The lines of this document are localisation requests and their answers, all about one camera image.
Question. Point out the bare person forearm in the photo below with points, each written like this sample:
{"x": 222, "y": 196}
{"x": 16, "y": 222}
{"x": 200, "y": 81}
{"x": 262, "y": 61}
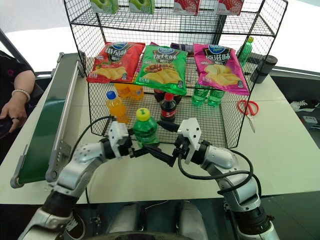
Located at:
{"x": 23, "y": 81}

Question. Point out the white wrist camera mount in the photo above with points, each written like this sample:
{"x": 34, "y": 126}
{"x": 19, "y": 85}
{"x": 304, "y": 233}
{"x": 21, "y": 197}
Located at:
{"x": 190, "y": 130}
{"x": 116, "y": 133}

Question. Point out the black handheld object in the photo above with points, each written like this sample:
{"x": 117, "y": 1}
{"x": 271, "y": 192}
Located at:
{"x": 5, "y": 127}

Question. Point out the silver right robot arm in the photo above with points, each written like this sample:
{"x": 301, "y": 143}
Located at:
{"x": 232, "y": 180}

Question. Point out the bare person hand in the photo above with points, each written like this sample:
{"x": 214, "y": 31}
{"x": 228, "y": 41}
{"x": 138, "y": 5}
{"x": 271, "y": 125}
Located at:
{"x": 15, "y": 111}

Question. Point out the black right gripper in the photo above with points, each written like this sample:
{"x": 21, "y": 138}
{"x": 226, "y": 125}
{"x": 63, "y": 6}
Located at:
{"x": 182, "y": 147}

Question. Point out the red drink carton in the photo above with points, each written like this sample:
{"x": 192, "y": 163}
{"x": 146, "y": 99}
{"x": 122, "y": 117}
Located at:
{"x": 187, "y": 6}
{"x": 230, "y": 6}

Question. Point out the purple snack bag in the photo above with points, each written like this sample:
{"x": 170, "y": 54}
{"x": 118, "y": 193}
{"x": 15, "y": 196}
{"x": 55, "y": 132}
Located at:
{"x": 183, "y": 47}

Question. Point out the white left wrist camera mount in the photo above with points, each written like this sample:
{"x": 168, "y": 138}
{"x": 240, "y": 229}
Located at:
{"x": 116, "y": 133}

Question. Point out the dark cola bottle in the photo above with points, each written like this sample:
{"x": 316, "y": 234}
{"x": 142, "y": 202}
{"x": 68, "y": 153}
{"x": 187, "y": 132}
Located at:
{"x": 159, "y": 96}

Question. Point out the black and white sneaker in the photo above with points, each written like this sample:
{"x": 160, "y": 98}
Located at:
{"x": 305, "y": 105}
{"x": 75, "y": 225}

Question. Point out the green soda bottle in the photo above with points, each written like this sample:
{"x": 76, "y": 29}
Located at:
{"x": 215, "y": 98}
{"x": 199, "y": 96}

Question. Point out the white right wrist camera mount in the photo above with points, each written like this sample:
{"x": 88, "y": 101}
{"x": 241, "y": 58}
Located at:
{"x": 190, "y": 130}

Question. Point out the red potato chips bag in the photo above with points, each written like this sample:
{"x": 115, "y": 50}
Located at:
{"x": 117, "y": 61}

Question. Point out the green drink carton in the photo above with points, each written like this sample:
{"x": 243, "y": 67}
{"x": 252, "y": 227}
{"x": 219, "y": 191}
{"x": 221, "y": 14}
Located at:
{"x": 142, "y": 5}
{"x": 105, "y": 5}

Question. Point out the pink potato chips bag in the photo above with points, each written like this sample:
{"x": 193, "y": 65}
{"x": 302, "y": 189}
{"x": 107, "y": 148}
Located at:
{"x": 220, "y": 70}

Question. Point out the orange soda bottle blue cap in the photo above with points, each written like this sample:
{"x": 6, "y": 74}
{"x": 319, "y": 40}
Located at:
{"x": 117, "y": 107}

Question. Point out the cola bottle with red cap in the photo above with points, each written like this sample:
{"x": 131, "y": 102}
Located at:
{"x": 168, "y": 110}

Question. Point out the silver robot leg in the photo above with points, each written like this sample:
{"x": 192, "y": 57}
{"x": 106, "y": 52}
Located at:
{"x": 127, "y": 220}
{"x": 191, "y": 220}

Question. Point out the green bottle with yellow cap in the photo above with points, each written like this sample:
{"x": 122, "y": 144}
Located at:
{"x": 246, "y": 51}
{"x": 145, "y": 131}

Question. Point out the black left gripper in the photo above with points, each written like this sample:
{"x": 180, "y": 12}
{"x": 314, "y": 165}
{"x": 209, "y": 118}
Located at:
{"x": 126, "y": 147}

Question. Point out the black cylindrical device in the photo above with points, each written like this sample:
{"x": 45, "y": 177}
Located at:
{"x": 265, "y": 68}

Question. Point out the green potato chips bag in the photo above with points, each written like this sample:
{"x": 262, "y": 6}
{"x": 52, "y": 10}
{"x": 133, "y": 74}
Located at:
{"x": 162, "y": 70}

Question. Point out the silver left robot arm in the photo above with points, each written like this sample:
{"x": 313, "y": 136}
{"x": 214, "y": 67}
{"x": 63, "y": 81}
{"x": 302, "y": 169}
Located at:
{"x": 75, "y": 165}

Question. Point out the dark grey floor device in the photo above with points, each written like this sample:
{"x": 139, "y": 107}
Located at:
{"x": 312, "y": 122}

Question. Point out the green conveyor belt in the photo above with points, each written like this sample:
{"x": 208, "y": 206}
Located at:
{"x": 47, "y": 120}

